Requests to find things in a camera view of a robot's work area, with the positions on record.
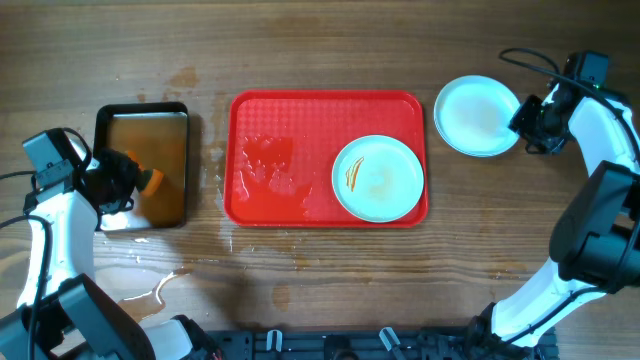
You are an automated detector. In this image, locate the green orange sponge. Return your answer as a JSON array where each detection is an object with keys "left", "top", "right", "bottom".
[{"left": 125, "top": 150, "right": 164, "bottom": 197}]

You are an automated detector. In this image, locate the white plate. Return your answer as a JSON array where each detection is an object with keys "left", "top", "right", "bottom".
[
  {"left": 433, "top": 75, "right": 520, "bottom": 156},
  {"left": 436, "top": 114, "right": 501, "bottom": 157},
  {"left": 331, "top": 135, "right": 426, "bottom": 224}
]

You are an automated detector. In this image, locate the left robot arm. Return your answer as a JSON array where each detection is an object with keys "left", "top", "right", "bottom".
[{"left": 1, "top": 128, "right": 223, "bottom": 359}]

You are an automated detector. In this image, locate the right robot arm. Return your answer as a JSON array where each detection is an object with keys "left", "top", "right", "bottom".
[{"left": 462, "top": 50, "right": 639, "bottom": 359}]

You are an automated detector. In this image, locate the red plastic tray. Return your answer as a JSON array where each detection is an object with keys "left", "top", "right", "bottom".
[{"left": 223, "top": 90, "right": 426, "bottom": 228}]

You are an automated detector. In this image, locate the black water-filled pan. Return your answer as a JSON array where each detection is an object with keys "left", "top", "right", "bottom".
[{"left": 93, "top": 102, "right": 190, "bottom": 232}]

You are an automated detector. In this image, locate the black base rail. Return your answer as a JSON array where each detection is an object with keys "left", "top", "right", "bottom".
[{"left": 209, "top": 327, "right": 560, "bottom": 360}]

